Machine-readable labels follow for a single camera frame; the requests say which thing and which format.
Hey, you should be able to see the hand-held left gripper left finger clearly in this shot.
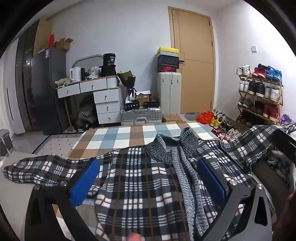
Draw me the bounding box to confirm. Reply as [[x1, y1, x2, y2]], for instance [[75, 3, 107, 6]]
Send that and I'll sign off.
[[24, 158, 109, 241]]

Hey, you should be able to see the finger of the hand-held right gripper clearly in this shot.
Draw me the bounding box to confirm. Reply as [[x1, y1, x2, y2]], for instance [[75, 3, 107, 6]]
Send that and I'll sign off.
[[252, 159, 291, 202]]

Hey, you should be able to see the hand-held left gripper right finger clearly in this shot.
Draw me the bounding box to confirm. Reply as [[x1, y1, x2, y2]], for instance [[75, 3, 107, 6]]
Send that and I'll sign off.
[[194, 159, 278, 241]]

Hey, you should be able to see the plaid fleece jacket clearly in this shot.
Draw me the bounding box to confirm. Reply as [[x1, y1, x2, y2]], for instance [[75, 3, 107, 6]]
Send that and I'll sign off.
[[3, 123, 296, 241]]

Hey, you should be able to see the pile of clothes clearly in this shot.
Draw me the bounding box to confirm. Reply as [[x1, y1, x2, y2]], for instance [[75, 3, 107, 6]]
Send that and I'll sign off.
[[266, 144, 296, 193]]

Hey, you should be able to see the purple cloth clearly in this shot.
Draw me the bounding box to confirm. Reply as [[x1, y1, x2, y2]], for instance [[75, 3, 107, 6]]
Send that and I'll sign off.
[[280, 114, 295, 127]]

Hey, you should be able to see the checkered blanket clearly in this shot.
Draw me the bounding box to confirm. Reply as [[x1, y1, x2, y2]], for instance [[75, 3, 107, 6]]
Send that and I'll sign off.
[[53, 122, 223, 241]]

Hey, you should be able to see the dotted white floor mat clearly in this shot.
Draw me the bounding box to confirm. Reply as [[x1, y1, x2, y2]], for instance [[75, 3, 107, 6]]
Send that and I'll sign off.
[[32, 133, 85, 155]]

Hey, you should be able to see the wooden shoe rack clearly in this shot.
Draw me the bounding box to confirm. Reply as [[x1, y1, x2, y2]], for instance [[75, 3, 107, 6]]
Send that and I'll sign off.
[[237, 74, 284, 126]]

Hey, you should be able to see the pile of shoes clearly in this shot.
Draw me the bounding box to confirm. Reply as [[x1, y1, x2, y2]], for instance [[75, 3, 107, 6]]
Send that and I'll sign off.
[[209, 110, 245, 142]]

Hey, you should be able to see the shoe rack with shoes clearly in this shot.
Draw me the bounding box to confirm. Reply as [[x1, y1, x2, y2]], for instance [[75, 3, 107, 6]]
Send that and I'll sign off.
[[236, 64, 283, 123]]

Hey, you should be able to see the black bag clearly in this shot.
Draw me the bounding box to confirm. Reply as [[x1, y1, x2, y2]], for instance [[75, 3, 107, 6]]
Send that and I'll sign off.
[[70, 102, 99, 131]]

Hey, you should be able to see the red plastic bag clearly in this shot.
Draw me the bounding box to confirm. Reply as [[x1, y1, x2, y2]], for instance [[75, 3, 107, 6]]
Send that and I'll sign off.
[[197, 111, 215, 123]]

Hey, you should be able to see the grey door mat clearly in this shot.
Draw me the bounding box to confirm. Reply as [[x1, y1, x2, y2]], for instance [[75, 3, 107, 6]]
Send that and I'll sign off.
[[184, 113, 200, 122]]

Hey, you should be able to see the flat brown box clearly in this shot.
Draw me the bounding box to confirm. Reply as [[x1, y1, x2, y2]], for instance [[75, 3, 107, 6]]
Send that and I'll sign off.
[[162, 115, 183, 123]]

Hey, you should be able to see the silver hard suitcase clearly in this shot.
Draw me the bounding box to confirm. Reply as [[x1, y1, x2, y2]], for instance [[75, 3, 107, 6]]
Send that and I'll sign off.
[[120, 107, 163, 126]]

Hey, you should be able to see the white desk with drawers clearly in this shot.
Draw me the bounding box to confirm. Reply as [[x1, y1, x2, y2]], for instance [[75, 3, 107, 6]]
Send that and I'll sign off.
[[57, 75, 122, 124]]

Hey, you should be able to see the grey stool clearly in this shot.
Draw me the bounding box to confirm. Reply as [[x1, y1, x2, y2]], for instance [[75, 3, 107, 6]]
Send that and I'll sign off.
[[0, 129, 14, 160]]

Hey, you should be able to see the grey refrigerator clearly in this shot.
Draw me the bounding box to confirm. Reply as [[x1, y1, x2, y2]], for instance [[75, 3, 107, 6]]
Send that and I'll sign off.
[[31, 47, 70, 135]]

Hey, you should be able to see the white hard suitcase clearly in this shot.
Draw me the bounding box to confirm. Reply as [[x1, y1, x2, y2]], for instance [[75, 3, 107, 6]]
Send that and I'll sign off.
[[157, 72, 181, 116]]

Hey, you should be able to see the wooden door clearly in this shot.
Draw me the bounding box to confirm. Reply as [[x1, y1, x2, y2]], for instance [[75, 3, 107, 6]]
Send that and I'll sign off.
[[168, 6, 216, 114]]

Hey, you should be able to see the white electric kettle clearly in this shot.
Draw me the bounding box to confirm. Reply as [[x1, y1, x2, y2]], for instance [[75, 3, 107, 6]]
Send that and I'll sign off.
[[70, 67, 82, 82]]

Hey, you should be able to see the dark wrapped flower bouquet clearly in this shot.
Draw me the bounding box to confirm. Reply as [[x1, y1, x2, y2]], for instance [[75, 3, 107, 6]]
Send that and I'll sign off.
[[117, 71, 137, 102]]

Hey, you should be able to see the dark glass wardrobe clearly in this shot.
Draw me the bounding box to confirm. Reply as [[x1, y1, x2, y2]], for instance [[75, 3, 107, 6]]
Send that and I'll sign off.
[[14, 19, 54, 133]]

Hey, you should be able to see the arched grey mirror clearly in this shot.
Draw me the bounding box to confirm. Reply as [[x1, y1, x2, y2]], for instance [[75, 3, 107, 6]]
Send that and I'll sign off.
[[72, 54, 104, 70]]

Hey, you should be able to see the open cardboard box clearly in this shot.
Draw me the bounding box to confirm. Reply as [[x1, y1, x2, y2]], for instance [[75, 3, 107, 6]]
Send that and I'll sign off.
[[54, 37, 74, 51]]

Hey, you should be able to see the yellow lid shoe box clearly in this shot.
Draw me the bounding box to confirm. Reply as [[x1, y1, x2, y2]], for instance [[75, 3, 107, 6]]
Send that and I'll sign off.
[[157, 47, 179, 57]]

